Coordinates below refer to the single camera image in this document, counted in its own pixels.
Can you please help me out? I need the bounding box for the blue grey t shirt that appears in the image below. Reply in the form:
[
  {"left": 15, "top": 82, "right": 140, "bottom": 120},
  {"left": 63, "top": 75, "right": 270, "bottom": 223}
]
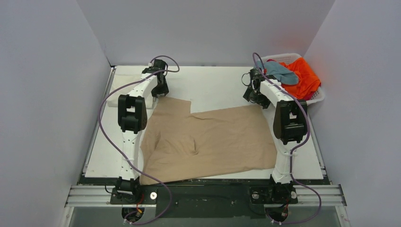
[{"left": 254, "top": 60, "right": 299, "bottom": 85}]

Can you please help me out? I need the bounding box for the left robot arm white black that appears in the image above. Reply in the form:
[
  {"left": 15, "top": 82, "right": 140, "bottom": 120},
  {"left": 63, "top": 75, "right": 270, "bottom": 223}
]
[{"left": 113, "top": 59, "right": 168, "bottom": 203}]

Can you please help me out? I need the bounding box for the orange t shirt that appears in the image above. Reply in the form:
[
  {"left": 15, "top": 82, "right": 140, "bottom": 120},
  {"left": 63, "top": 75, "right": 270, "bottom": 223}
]
[{"left": 280, "top": 57, "right": 321, "bottom": 100}]

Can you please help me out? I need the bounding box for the folded cream t shirt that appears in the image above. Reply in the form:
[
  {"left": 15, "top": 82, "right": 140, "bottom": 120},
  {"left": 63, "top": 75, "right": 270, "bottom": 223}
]
[{"left": 106, "top": 73, "right": 157, "bottom": 109}]

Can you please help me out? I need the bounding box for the tan t shirt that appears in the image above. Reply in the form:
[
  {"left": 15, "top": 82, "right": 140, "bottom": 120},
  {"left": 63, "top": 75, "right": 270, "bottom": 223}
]
[{"left": 140, "top": 97, "right": 277, "bottom": 185}]

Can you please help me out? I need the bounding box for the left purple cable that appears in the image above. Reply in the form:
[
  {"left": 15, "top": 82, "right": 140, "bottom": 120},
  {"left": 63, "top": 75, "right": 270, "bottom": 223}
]
[{"left": 98, "top": 55, "right": 181, "bottom": 226}]

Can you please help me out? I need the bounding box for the white plastic laundry basket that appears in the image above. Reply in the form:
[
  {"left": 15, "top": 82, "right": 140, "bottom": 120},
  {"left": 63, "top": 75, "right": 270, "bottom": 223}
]
[{"left": 262, "top": 53, "right": 324, "bottom": 104}]

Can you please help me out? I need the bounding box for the aluminium rail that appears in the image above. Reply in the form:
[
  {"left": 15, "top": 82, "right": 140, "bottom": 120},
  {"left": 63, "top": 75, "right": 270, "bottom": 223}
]
[{"left": 65, "top": 184, "right": 347, "bottom": 208}]

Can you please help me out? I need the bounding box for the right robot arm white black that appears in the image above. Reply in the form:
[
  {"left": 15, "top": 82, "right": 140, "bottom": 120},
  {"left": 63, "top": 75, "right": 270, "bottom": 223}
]
[{"left": 243, "top": 68, "right": 310, "bottom": 204}]

